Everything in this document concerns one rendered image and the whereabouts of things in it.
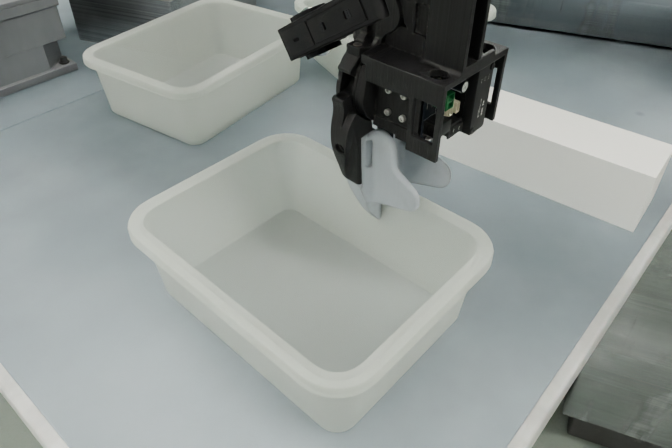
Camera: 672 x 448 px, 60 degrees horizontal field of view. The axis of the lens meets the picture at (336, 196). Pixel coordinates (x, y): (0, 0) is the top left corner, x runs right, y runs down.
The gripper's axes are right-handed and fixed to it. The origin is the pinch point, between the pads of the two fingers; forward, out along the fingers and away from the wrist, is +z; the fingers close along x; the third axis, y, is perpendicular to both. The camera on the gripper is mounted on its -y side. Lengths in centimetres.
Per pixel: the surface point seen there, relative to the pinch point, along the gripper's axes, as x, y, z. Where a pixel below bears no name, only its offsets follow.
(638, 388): 47, 22, 57
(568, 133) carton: 18.9, 7.4, -0.4
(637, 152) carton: 20.0, 13.2, -0.4
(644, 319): 45, 18, 41
